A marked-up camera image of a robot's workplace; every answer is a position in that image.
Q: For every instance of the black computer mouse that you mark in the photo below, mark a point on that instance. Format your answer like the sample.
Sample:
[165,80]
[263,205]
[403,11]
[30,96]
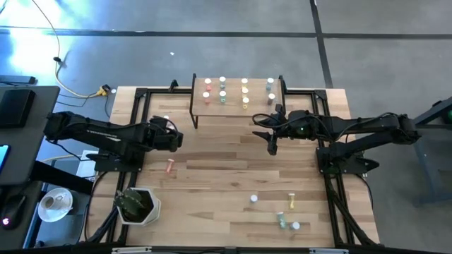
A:
[14,208]

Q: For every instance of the black desk bar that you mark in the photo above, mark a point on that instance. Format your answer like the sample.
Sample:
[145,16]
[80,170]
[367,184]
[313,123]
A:
[60,176]

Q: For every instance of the phone with lit screen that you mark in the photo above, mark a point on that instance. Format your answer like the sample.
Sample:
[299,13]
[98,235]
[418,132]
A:
[3,157]

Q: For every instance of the yellow peg lower right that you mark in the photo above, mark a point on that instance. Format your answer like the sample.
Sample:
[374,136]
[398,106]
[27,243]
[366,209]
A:
[291,201]

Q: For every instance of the dark flat bar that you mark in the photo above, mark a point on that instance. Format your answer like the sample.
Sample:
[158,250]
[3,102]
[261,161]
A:
[17,79]

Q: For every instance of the wooden shelf black frame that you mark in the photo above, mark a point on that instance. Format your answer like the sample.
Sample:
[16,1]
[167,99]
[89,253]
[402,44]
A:
[229,109]

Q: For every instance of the white coffee cup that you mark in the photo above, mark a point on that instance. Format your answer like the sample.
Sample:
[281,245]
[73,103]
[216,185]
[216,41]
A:
[58,201]

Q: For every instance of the white cup on saucer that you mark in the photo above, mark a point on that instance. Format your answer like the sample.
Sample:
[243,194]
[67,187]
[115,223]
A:
[61,215]

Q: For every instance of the short pink medicine bottle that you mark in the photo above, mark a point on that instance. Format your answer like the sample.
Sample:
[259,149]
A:
[206,94]

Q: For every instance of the green bottle with white pills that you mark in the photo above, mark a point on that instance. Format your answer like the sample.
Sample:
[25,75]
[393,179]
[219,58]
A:
[222,94]

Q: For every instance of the succulent in white hexagonal pot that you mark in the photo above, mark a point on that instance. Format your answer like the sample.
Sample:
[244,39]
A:
[152,211]

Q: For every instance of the blue bottle with white pills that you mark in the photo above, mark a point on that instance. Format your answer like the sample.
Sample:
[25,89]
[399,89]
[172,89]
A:
[254,198]

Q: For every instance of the green medicine bottle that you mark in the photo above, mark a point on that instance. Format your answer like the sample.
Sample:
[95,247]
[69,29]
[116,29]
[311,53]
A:
[281,219]

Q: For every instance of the dark grey desk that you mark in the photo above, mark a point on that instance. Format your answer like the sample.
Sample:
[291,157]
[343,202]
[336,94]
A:
[31,148]

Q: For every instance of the white paper sheet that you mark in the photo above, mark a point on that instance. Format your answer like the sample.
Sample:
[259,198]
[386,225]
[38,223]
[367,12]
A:
[84,169]

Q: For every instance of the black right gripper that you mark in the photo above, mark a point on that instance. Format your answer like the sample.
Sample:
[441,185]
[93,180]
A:
[293,127]

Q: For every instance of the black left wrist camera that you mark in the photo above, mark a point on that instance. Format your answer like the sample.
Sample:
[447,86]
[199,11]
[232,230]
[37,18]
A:
[178,143]

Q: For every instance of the silver metal bracket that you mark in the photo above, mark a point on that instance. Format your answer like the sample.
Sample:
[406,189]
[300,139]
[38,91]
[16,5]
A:
[130,249]
[328,250]

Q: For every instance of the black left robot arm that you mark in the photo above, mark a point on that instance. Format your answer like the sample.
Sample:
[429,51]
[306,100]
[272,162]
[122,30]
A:
[106,132]

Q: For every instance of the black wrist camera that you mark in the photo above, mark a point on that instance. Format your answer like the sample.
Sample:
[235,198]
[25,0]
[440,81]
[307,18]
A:
[178,143]
[272,148]

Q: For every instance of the black rectangular pad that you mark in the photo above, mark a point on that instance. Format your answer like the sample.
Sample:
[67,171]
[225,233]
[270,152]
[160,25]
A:
[16,107]

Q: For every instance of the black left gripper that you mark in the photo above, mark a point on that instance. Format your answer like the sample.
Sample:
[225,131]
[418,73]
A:
[160,137]

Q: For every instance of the blue-grey metal stand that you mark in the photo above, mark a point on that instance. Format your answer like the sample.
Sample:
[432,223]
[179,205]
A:
[423,166]

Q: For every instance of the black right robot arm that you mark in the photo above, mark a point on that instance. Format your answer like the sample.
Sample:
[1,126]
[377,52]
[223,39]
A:
[370,125]

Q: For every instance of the black floor tape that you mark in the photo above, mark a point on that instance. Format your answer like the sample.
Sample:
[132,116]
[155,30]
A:
[176,34]
[319,35]

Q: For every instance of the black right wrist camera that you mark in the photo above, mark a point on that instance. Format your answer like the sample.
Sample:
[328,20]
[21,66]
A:
[272,148]

